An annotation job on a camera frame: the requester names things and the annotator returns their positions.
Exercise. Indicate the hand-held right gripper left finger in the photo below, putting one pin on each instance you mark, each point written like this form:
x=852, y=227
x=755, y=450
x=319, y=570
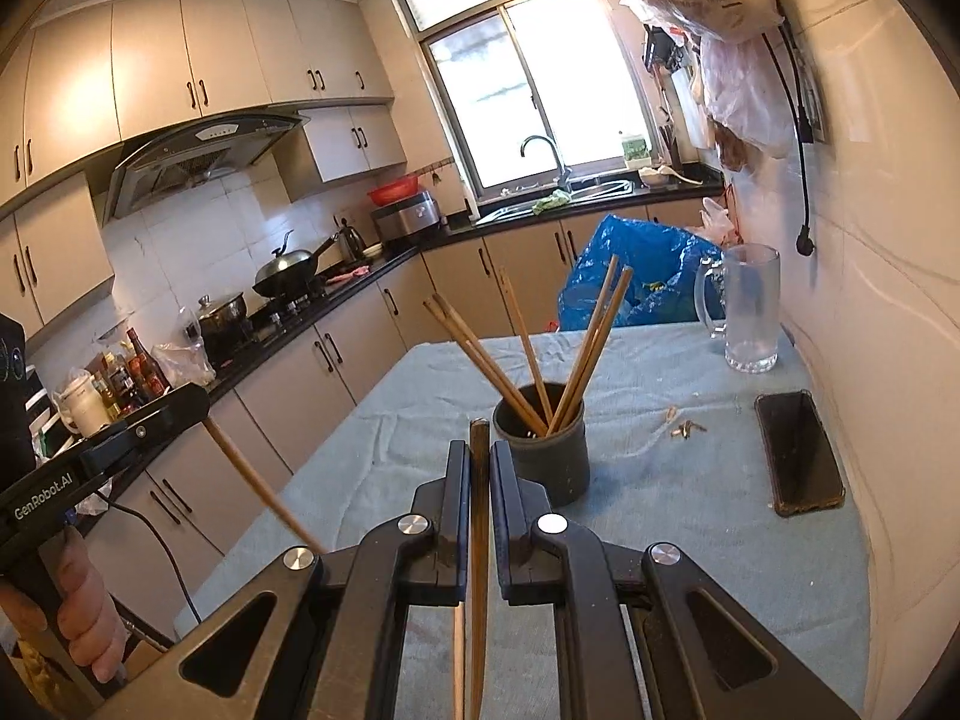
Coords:
x=460, y=525

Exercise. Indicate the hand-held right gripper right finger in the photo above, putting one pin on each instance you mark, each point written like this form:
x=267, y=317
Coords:
x=502, y=525

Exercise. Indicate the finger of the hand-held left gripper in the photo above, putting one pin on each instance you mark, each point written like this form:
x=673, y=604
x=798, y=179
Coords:
x=161, y=420

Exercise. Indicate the dark brown chopstick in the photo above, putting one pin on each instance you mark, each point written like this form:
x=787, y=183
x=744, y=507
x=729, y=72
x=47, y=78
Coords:
x=478, y=510

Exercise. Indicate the black cylindrical utensil holder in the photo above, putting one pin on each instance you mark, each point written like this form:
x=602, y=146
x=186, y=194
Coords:
x=540, y=465

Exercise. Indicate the long brown chopstick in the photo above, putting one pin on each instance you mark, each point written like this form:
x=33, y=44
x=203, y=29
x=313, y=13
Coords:
x=524, y=345
x=487, y=356
x=458, y=660
x=465, y=348
x=262, y=491
x=585, y=337
x=595, y=345

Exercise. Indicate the person's left hand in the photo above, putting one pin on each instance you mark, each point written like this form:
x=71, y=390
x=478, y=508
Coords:
x=90, y=615

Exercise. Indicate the dark sauce bottle red label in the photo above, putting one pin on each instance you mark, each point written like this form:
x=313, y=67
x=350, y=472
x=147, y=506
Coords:
x=142, y=367

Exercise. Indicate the clear plastic food bag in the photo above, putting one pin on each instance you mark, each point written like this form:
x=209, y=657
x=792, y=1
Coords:
x=184, y=367

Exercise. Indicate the white jar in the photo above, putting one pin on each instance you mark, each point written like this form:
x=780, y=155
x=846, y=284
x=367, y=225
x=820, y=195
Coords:
x=82, y=409

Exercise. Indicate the steel cooking pot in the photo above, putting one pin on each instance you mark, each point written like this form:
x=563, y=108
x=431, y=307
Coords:
x=221, y=319

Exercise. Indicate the grey woven tablecloth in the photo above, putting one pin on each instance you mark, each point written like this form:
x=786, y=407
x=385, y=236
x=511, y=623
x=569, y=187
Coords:
x=675, y=510

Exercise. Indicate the black gas stove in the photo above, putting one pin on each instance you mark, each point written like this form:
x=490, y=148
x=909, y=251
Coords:
x=300, y=307

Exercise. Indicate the black wok with lid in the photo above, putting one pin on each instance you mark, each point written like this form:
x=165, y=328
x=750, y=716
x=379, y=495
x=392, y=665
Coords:
x=289, y=270

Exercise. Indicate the beige base cabinets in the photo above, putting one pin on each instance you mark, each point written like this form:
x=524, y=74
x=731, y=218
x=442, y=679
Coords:
x=345, y=345

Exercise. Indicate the small keys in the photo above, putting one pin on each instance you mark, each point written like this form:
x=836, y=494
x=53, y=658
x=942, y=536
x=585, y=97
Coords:
x=684, y=427

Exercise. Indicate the steel kettle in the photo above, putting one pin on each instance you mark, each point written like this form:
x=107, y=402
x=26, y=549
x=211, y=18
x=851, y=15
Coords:
x=351, y=244

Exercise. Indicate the steel range hood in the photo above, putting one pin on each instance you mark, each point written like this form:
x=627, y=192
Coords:
x=195, y=157

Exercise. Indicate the black kitchen countertop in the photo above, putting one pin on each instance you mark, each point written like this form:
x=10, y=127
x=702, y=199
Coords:
x=390, y=259

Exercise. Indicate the black smartphone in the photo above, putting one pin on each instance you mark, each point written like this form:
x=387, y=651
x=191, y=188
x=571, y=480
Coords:
x=799, y=454

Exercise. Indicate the silver rice cooker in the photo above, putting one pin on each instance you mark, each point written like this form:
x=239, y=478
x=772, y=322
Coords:
x=405, y=221

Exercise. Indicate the blue plastic bag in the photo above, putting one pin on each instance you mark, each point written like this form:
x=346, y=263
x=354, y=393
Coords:
x=660, y=255

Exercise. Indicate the clear glass mug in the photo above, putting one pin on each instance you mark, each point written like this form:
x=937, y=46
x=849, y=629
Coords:
x=750, y=315

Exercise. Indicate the red plastic basin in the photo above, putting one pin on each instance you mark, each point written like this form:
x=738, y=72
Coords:
x=394, y=191

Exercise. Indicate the green cloth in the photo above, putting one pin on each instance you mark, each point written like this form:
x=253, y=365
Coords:
x=551, y=201

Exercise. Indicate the steel sink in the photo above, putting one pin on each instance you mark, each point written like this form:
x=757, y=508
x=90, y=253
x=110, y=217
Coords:
x=592, y=191

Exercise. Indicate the chrome sink faucet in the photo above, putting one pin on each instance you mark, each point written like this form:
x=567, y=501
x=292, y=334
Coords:
x=556, y=161

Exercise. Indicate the crumpled white plastic bag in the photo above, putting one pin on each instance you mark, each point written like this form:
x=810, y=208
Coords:
x=718, y=221

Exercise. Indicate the white ceramic bowl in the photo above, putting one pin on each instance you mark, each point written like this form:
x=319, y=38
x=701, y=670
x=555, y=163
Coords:
x=654, y=178

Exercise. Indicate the green white carton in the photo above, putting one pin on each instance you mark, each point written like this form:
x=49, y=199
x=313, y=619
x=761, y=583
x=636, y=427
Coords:
x=634, y=151

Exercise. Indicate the dark knife holder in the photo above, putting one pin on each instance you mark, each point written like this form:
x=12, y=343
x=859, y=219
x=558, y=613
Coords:
x=670, y=144

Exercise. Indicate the kitchen window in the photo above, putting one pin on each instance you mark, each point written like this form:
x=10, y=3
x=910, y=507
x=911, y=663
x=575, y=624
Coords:
x=525, y=67

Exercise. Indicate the clear white plastic bag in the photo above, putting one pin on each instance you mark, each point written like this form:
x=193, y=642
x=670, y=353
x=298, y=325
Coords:
x=742, y=90

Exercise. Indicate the beige wall cabinets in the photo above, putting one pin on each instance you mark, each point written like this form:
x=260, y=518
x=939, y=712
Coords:
x=150, y=52

